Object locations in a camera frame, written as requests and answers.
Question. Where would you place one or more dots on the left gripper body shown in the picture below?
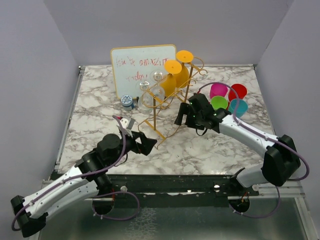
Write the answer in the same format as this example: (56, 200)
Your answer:
(131, 145)

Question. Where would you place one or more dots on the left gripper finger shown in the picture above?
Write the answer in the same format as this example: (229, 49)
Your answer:
(137, 135)
(146, 145)

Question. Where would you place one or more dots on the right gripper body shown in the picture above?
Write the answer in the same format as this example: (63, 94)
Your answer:
(195, 120)

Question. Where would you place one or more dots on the green wine glass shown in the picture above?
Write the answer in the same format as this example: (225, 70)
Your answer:
(218, 102)

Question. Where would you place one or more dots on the pink wine glass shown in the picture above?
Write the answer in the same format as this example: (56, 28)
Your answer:
(218, 89)

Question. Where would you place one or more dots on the clear wine glass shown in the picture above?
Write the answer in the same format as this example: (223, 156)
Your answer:
(157, 85)
(145, 101)

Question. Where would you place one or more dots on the teal wine glass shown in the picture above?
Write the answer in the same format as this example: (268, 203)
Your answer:
(242, 107)

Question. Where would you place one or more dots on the red wine glass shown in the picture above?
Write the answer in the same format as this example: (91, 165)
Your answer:
(238, 88)

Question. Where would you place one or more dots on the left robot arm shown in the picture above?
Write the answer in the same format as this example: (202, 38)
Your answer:
(86, 178)

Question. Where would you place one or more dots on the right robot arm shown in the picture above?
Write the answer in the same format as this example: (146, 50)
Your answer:
(279, 159)

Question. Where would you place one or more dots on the front orange wine glass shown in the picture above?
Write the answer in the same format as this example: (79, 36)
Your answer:
(172, 67)

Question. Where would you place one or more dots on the orange wine glass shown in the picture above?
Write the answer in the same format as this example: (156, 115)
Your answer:
(172, 67)
(184, 57)

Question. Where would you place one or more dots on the rear orange wine glass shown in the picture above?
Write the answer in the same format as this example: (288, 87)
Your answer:
(184, 57)

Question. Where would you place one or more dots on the blue white small can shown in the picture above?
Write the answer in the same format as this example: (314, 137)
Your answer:
(127, 102)

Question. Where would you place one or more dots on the yellow framed whiteboard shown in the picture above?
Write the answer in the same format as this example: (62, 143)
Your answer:
(134, 65)

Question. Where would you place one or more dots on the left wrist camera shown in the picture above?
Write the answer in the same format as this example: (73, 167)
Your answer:
(125, 124)

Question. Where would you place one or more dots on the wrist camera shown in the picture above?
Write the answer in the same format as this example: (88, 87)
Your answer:
(125, 124)
(199, 102)

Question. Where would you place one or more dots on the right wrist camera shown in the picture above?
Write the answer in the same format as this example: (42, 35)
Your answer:
(199, 102)

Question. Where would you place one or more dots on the gold wire glass rack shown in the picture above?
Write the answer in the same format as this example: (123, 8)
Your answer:
(161, 120)

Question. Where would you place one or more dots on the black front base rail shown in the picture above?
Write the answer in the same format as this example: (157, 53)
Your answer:
(174, 191)

